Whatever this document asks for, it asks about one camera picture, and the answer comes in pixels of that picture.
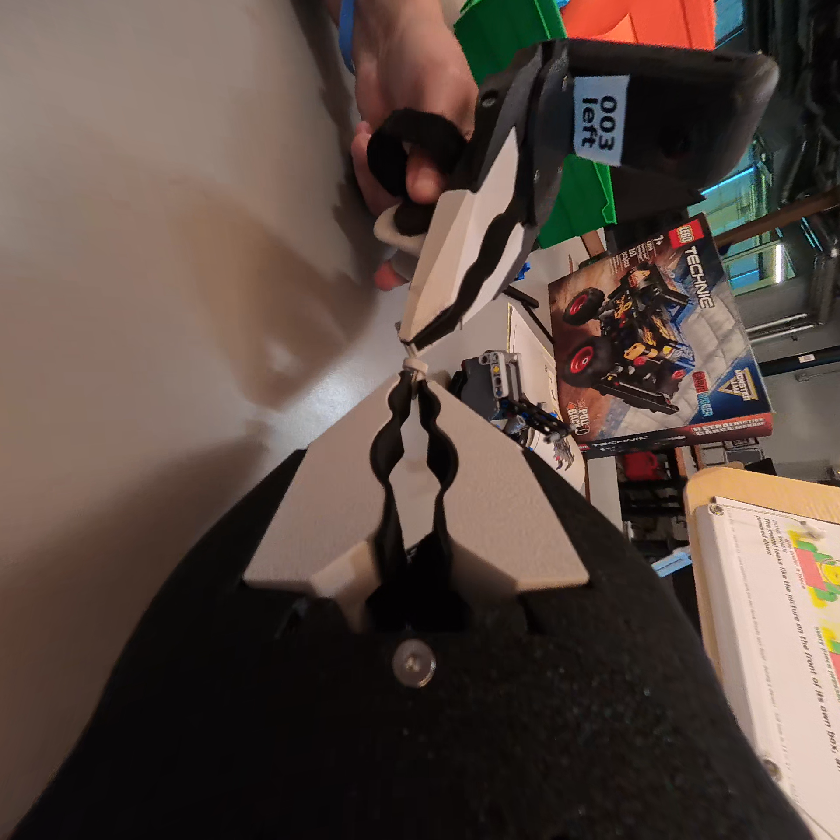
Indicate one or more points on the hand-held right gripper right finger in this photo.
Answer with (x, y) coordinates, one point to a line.
(499, 518)

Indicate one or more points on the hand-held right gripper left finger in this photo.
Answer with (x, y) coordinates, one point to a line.
(328, 512)

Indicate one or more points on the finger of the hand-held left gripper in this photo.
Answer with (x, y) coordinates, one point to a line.
(499, 275)
(446, 249)

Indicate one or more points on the small light grey toy pin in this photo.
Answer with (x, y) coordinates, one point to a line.
(413, 363)

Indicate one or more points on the person's left hand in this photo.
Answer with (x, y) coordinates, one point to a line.
(407, 59)

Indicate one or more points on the orange plastic bin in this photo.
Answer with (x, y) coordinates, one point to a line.
(643, 19)

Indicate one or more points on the white instruction booklet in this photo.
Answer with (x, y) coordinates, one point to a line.
(531, 354)

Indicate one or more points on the partly built toy vehicle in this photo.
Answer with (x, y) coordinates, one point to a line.
(489, 387)

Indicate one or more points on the green plastic bin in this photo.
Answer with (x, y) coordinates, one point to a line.
(512, 33)

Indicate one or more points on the printed toy truck box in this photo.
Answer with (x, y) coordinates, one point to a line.
(656, 341)

